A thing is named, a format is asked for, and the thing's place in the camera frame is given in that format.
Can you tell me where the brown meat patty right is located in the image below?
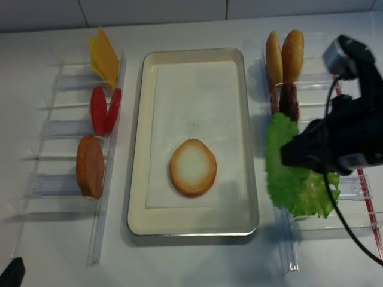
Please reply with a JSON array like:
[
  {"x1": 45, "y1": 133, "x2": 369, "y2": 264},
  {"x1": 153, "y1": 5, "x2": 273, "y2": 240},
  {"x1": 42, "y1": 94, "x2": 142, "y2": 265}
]
[{"x1": 279, "y1": 83, "x2": 299, "y2": 122}]

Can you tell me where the red tomato slice left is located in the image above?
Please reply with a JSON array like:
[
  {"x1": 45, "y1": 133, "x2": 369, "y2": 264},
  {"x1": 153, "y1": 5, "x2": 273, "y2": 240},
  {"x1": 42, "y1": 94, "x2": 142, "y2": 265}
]
[{"x1": 90, "y1": 86, "x2": 107, "y2": 136}]

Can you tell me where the white paper tray liner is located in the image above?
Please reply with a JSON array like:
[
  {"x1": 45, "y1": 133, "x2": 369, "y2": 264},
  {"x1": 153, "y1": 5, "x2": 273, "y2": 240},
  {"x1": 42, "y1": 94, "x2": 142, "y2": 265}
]
[{"x1": 146, "y1": 61, "x2": 247, "y2": 207}]

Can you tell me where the clear acrylic left rack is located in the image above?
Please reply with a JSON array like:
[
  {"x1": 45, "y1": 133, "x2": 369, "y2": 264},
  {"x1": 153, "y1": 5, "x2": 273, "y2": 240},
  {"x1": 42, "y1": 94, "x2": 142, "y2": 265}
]
[{"x1": 10, "y1": 48, "x2": 118, "y2": 267}]

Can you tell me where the black camera cable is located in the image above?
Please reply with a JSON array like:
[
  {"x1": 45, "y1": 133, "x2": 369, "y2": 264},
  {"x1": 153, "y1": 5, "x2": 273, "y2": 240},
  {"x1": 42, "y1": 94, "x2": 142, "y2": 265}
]
[{"x1": 321, "y1": 73, "x2": 383, "y2": 266}]

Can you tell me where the yellow cheese slice front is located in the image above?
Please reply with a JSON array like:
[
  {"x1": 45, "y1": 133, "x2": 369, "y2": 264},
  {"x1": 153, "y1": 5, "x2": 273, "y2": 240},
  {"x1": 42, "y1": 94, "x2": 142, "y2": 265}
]
[{"x1": 93, "y1": 27, "x2": 120, "y2": 91}]

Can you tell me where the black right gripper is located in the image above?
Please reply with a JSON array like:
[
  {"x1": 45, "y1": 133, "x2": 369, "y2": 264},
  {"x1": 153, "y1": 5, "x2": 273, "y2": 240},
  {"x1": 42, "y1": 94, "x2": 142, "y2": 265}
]
[{"x1": 281, "y1": 35, "x2": 382, "y2": 176}]

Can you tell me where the tan bread slice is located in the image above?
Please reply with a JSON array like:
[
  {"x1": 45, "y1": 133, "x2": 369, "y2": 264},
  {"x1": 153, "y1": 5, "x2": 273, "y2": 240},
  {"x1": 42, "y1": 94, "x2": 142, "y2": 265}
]
[
  {"x1": 266, "y1": 30, "x2": 283, "y2": 86},
  {"x1": 282, "y1": 29, "x2": 304, "y2": 83}
]

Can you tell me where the brown bun slice in rack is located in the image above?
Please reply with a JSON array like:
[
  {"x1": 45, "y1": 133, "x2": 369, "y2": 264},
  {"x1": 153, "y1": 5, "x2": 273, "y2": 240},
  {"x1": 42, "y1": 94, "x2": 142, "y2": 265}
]
[{"x1": 76, "y1": 135, "x2": 105, "y2": 200}]

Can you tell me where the tan bread slice right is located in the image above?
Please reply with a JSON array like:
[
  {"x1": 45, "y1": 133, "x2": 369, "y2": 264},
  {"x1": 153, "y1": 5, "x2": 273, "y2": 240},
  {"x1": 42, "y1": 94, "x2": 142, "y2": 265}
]
[{"x1": 282, "y1": 29, "x2": 304, "y2": 83}]

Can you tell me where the cream metal tray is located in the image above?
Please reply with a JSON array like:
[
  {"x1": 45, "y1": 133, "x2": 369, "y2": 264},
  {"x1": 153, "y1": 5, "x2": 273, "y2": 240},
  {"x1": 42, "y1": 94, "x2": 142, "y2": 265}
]
[{"x1": 127, "y1": 48, "x2": 259, "y2": 236}]

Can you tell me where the toasted bread slice on tray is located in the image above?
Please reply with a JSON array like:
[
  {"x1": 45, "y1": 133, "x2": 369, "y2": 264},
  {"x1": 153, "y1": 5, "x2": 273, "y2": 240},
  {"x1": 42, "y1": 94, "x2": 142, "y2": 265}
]
[{"x1": 169, "y1": 139, "x2": 217, "y2": 197}]

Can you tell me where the yellow cheese slice back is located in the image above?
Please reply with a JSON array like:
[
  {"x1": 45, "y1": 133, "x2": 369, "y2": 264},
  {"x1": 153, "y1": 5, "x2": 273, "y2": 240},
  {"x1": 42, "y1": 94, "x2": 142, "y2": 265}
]
[{"x1": 89, "y1": 37, "x2": 98, "y2": 74}]

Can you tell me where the brown meat patty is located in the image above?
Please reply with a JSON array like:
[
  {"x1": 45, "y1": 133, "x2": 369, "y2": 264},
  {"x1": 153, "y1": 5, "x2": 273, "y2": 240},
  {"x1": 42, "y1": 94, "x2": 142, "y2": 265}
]
[
  {"x1": 269, "y1": 85, "x2": 279, "y2": 115},
  {"x1": 279, "y1": 83, "x2": 299, "y2": 122}
]

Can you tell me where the tan bread slice left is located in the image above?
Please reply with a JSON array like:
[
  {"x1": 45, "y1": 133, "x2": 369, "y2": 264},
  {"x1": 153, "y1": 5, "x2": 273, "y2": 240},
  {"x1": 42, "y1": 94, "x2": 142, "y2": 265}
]
[{"x1": 266, "y1": 30, "x2": 283, "y2": 86}]

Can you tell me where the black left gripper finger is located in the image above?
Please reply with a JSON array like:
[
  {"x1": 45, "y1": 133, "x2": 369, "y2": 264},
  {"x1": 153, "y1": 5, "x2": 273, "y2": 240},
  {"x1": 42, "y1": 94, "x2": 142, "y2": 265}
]
[{"x1": 0, "y1": 257, "x2": 26, "y2": 287}]

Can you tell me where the yellow cheese slice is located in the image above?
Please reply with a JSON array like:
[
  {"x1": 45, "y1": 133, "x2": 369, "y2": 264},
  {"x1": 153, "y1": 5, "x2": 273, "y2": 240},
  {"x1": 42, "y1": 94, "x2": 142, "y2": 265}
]
[
  {"x1": 89, "y1": 37, "x2": 98, "y2": 74},
  {"x1": 93, "y1": 27, "x2": 120, "y2": 91}
]

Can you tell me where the brown meat patty left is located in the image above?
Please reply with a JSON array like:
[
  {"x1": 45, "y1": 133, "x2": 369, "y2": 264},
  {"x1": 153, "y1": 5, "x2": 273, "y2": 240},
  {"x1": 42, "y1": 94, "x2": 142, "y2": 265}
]
[{"x1": 269, "y1": 85, "x2": 279, "y2": 115}]

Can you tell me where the clear acrylic rack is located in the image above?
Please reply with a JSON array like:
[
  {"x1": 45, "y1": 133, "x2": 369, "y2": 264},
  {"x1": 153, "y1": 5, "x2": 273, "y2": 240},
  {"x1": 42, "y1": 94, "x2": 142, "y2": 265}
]
[
  {"x1": 259, "y1": 47, "x2": 383, "y2": 274},
  {"x1": 10, "y1": 48, "x2": 118, "y2": 267}
]

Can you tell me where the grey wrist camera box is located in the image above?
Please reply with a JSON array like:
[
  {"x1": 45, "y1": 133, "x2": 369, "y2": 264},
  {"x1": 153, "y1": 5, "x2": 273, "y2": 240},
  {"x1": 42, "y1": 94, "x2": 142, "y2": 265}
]
[{"x1": 322, "y1": 39, "x2": 348, "y2": 75}]

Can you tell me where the green lettuce leaf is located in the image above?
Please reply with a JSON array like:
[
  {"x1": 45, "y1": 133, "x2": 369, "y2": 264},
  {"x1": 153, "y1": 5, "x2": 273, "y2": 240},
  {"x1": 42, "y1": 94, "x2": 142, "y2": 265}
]
[{"x1": 265, "y1": 112, "x2": 334, "y2": 218}]

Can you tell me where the clear acrylic right rack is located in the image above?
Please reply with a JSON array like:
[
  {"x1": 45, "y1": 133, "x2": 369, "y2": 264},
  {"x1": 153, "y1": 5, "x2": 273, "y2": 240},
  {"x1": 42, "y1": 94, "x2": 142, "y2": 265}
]
[{"x1": 259, "y1": 47, "x2": 383, "y2": 274}]

